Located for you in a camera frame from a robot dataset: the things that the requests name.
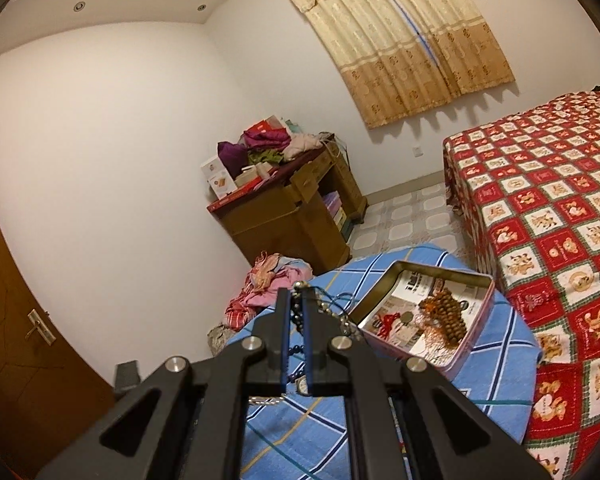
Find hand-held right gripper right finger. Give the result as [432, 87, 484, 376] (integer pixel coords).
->
[301, 292, 551, 480]

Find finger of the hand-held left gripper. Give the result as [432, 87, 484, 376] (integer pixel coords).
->
[113, 361, 140, 392]

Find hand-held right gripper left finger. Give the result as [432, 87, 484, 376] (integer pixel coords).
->
[35, 288, 292, 480]

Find dark bead necklace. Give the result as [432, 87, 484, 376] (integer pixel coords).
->
[275, 297, 312, 386]

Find silver ball chain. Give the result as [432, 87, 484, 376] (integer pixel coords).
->
[292, 281, 367, 347]

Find pink metal tin box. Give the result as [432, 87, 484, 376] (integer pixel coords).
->
[356, 261, 496, 382]

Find pink clothes pile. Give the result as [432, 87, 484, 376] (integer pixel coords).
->
[224, 252, 314, 332]

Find brown wooden door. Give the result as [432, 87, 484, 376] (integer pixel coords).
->
[0, 160, 117, 480]

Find brown wooden desk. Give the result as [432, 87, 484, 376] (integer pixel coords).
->
[207, 135, 369, 274]

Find purple boxes inside desk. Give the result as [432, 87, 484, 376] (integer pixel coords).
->
[321, 191, 352, 237]

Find flat red box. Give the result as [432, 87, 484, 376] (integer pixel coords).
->
[206, 178, 282, 212]

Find blue plaid cloth covered stool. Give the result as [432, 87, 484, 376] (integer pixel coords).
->
[207, 245, 542, 480]

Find white printed box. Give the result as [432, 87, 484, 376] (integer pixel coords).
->
[200, 156, 241, 200]

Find pile of clothes on desk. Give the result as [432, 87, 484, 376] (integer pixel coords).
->
[217, 120, 332, 167]

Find red gift box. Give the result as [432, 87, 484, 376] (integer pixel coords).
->
[250, 117, 287, 134]

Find bed with red patterned cover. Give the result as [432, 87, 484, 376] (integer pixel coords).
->
[442, 91, 600, 467]

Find beige patterned curtain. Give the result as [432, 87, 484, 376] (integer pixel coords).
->
[272, 0, 517, 130]

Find brass door handle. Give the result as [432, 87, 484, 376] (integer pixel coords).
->
[27, 309, 57, 345]

